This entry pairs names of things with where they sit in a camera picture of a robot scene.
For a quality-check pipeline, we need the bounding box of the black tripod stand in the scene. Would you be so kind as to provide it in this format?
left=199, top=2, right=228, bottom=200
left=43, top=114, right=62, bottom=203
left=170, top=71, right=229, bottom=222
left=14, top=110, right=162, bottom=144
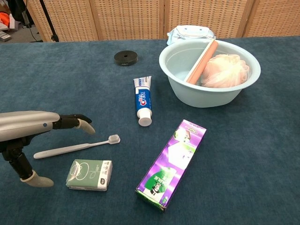
left=38, top=0, right=60, bottom=42

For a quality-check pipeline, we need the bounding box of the pink bath loofah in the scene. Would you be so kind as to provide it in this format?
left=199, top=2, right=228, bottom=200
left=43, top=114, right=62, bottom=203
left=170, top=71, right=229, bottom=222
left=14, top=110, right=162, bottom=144
left=200, top=54, right=250, bottom=89

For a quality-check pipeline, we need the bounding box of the blue table cloth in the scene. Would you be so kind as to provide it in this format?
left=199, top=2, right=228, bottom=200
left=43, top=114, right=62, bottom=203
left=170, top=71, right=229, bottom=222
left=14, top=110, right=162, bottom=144
left=0, top=36, right=300, bottom=225

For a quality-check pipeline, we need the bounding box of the white toothbrush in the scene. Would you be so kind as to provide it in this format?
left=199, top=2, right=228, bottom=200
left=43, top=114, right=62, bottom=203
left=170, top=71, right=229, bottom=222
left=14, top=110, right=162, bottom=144
left=33, top=134, right=121, bottom=160

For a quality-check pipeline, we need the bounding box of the purple toothpaste carton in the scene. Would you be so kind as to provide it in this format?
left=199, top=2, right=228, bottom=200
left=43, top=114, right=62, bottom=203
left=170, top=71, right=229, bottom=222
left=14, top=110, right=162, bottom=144
left=135, top=119, right=207, bottom=213

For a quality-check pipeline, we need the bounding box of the beige plastic case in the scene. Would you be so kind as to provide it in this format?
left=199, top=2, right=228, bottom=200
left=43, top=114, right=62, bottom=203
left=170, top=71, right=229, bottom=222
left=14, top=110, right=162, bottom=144
left=184, top=39, right=219, bottom=84

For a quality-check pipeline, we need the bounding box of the light blue plastic basin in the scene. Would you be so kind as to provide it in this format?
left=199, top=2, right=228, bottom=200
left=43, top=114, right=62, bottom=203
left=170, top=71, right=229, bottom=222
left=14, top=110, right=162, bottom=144
left=159, top=38, right=262, bottom=108

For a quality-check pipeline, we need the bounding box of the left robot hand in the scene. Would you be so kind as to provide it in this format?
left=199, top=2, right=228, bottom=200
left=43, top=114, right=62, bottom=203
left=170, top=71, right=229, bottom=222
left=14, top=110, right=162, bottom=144
left=0, top=111, right=96, bottom=188

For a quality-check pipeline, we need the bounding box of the black round disc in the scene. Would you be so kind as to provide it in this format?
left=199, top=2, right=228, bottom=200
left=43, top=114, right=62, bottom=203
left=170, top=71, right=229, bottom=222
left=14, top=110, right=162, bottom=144
left=114, top=51, right=137, bottom=67

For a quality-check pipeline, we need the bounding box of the pale blue wet wipes pack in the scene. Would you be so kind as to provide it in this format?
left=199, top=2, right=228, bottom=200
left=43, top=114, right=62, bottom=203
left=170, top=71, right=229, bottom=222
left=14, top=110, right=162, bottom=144
left=166, top=25, right=217, bottom=45

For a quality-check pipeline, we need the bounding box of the orange item on floor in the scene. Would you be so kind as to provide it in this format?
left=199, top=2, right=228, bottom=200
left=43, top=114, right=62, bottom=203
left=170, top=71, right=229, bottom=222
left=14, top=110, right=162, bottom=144
left=0, top=11, right=10, bottom=30

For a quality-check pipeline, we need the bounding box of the woven folding screen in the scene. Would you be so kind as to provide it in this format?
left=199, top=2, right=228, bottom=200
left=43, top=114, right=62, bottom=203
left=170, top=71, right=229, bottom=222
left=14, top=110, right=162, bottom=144
left=25, top=0, right=300, bottom=42

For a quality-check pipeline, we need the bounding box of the green tissue pack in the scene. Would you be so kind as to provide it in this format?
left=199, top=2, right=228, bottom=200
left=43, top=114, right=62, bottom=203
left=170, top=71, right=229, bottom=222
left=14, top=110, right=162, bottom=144
left=65, top=159, right=113, bottom=192

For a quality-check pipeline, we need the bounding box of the black floor cable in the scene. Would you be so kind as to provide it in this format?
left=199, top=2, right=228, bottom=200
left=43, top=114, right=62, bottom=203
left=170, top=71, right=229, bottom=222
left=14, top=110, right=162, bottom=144
left=27, top=23, right=44, bottom=43

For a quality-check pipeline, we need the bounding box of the blue white toothpaste tube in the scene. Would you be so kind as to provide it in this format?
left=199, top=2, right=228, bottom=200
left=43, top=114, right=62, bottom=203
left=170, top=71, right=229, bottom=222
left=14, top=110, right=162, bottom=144
left=133, top=75, right=153, bottom=127

